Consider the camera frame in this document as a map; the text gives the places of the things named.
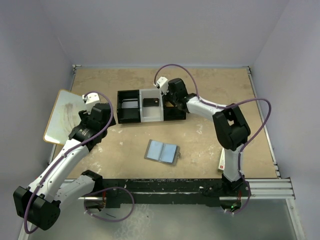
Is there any grey card holder wallet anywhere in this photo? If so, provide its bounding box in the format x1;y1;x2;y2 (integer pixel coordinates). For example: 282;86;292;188
144;139;181;166

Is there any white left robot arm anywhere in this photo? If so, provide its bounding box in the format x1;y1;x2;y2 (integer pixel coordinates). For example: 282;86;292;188
13;103;116;234

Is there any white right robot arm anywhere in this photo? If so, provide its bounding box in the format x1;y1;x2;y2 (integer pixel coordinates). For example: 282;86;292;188
156;77;251;196

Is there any gold card in tray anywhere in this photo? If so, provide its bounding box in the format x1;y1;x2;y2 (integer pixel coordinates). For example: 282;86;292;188
165;101;175;108

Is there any black card in tray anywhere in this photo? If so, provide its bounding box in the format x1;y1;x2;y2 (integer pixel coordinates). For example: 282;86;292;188
142;98;160;108

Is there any silver card in tray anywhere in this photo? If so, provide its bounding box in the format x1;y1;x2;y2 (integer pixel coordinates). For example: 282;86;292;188
121;98;139;109

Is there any three-compartment card tray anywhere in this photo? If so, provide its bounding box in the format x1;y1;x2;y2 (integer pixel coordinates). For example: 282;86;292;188
116;89;187;124

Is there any wood-framed whiteboard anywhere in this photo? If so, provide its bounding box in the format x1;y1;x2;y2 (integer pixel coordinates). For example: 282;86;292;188
43;89;85;145

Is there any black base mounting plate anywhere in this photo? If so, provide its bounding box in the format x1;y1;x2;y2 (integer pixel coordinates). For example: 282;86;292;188
85;178;251;209

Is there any small white red box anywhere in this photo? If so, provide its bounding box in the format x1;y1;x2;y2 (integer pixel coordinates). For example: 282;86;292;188
217;148;225;172

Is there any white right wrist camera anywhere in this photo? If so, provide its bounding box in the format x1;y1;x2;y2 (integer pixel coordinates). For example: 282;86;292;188
155;76;169;95

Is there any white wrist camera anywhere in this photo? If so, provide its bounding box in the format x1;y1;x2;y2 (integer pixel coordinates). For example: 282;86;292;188
82;92;101;105
155;76;169;95

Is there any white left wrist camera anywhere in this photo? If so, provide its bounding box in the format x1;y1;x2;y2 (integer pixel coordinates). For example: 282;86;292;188
82;92;101;105

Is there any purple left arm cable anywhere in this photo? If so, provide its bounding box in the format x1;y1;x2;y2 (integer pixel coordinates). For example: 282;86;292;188
23;90;114;234

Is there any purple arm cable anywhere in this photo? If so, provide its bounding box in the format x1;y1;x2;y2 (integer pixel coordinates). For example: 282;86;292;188
154;64;272;176
23;90;114;234

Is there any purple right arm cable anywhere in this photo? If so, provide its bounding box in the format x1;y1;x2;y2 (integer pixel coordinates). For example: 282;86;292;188
154;64;272;176

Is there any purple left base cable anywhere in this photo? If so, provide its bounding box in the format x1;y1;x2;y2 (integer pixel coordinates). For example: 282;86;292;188
83;186;136;222

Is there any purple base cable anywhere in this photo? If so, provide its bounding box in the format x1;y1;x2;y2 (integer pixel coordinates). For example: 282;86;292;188
223;174;252;215
83;186;136;222

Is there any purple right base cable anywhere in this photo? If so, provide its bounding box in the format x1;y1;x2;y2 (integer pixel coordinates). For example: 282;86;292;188
223;174;252;215

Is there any aluminium frame rail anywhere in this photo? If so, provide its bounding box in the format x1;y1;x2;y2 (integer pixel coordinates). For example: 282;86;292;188
247;178;296;200

